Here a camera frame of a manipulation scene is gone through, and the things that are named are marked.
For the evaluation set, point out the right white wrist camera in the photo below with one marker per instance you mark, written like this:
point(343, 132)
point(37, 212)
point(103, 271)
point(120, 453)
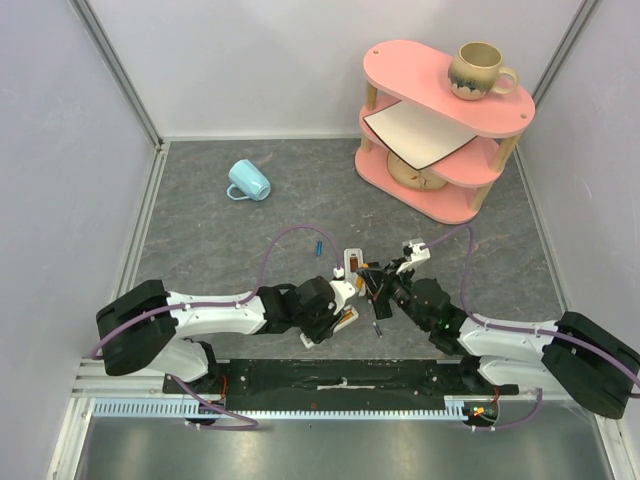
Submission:
point(416, 252)

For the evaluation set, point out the pink three-tier shelf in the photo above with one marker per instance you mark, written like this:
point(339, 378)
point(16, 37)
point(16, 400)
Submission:
point(404, 70)

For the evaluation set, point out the light blue mug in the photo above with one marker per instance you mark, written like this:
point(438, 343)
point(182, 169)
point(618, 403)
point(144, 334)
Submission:
point(247, 182)

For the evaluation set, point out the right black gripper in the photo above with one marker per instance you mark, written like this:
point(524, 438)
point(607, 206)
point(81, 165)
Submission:
point(382, 288)

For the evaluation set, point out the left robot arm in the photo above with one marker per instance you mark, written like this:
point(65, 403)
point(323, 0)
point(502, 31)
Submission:
point(150, 327)

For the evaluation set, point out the white remote orange batteries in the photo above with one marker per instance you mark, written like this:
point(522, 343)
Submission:
point(308, 343)

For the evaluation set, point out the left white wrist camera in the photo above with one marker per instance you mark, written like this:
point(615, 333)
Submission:
point(345, 285)

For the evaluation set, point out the white square plate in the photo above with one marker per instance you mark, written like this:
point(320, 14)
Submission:
point(419, 137)

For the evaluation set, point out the orange battery pair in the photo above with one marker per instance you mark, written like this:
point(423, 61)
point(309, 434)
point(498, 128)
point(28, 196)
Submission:
point(346, 317)

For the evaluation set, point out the beige bowl on shelf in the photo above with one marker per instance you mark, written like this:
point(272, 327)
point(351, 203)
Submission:
point(409, 177)

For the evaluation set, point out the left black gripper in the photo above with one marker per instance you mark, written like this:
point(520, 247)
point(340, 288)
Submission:
point(324, 330)

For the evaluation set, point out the beige ceramic mug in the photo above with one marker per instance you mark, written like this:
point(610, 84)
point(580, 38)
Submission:
point(478, 69)

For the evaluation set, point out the black battery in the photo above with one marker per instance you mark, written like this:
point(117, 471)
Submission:
point(378, 330)

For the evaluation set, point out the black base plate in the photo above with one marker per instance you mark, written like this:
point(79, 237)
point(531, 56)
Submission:
point(347, 385)

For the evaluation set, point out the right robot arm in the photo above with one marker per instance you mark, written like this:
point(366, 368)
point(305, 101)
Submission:
point(572, 355)

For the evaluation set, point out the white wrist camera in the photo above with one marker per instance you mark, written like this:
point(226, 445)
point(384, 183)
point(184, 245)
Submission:
point(416, 252)
point(345, 285)

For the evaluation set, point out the grey cable duct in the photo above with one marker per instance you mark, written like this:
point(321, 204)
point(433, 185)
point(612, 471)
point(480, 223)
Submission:
point(192, 410)

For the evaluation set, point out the white remote blue batteries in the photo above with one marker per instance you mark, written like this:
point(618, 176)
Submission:
point(353, 260)

